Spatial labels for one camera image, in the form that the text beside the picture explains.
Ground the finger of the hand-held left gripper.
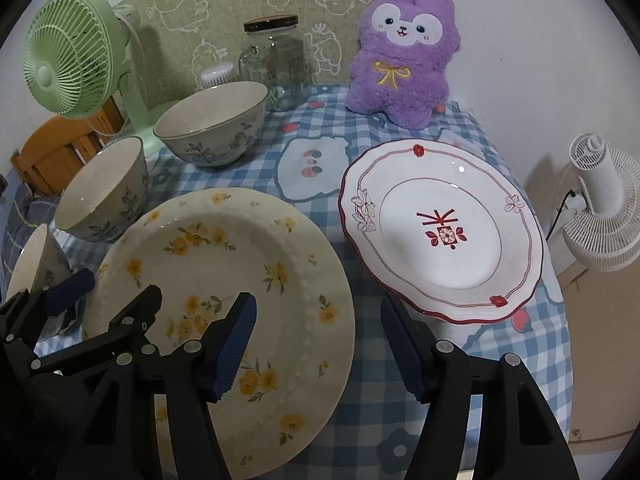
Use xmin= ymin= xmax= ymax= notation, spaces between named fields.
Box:
xmin=30 ymin=285 xmax=163 ymax=375
xmin=0 ymin=269 xmax=96 ymax=346

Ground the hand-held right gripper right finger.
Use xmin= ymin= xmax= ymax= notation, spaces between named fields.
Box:
xmin=381 ymin=296 xmax=581 ymax=480

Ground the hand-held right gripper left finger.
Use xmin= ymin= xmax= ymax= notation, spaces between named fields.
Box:
xmin=55 ymin=292 xmax=258 ymax=480

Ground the cream leaf-print ceramic bowl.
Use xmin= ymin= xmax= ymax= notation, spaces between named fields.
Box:
xmin=54 ymin=136 xmax=150 ymax=243
xmin=152 ymin=81 xmax=269 ymax=168
xmin=5 ymin=223 xmax=76 ymax=311

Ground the cream yellow-flower plate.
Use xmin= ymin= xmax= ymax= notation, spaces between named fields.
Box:
xmin=82 ymin=187 xmax=357 ymax=480

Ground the white red-rimmed plate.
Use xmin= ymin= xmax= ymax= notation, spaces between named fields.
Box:
xmin=339 ymin=139 xmax=546 ymax=325

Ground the grey plaid pillow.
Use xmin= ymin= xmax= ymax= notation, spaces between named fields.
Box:
xmin=0 ymin=180 xmax=63 ymax=246

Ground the green desk fan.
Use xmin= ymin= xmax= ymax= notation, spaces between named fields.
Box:
xmin=22 ymin=0 xmax=173 ymax=153

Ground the blue checkered tablecloth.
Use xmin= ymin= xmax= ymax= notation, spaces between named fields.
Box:
xmin=0 ymin=82 xmax=573 ymax=480

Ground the cotton swab container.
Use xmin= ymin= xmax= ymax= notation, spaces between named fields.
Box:
xmin=200 ymin=62 xmax=238 ymax=91

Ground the white clip fan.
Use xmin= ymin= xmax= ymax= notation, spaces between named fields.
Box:
xmin=560 ymin=132 xmax=640 ymax=273

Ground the purple plush toy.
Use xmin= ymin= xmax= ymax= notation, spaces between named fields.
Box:
xmin=345 ymin=0 xmax=463 ymax=128

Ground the glass jar with dark lid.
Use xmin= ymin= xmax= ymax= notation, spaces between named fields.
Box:
xmin=239 ymin=14 xmax=308 ymax=113

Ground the black fan cable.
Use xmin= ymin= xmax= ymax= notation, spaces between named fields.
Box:
xmin=544 ymin=189 xmax=577 ymax=242

